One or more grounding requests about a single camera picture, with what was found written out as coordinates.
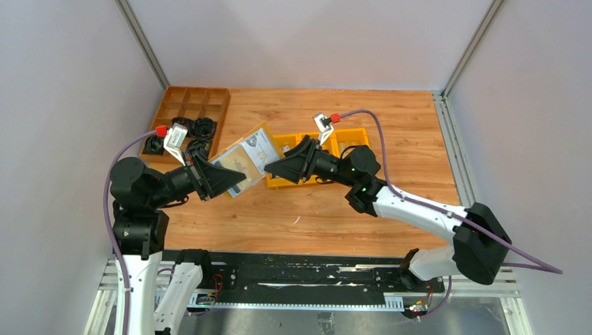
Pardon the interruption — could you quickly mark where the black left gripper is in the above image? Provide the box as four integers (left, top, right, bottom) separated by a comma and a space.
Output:
149, 144, 246, 207

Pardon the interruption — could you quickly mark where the yellow leather card holder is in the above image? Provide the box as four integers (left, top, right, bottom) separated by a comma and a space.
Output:
209, 122, 285, 199

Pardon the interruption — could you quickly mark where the right yellow bin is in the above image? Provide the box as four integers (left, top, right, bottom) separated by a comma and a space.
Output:
329, 128, 370, 156

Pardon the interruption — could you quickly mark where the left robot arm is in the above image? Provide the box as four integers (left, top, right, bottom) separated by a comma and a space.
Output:
108, 153, 246, 334

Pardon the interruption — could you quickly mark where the tan card holder in bin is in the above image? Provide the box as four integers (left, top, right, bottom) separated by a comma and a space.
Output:
339, 142, 362, 158

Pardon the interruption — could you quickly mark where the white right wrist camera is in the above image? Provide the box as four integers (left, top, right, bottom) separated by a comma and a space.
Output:
313, 113, 341, 146

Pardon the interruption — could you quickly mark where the rolled dark blue tie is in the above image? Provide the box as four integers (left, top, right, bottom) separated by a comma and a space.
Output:
186, 139, 212, 159

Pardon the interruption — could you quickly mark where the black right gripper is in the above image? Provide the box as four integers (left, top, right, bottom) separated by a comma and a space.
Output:
265, 135, 357, 188

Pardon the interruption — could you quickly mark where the gold credit card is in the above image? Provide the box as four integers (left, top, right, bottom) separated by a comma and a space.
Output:
212, 146, 263, 198

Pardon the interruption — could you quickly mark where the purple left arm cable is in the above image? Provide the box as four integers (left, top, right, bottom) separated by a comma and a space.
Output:
102, 131, 161, 335

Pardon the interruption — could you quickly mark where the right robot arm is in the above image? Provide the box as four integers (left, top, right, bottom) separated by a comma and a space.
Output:
265, 136, 511, 292

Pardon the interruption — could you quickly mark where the wooden compartment tray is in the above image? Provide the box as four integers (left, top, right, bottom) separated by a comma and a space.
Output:
149, 86, 230, 158

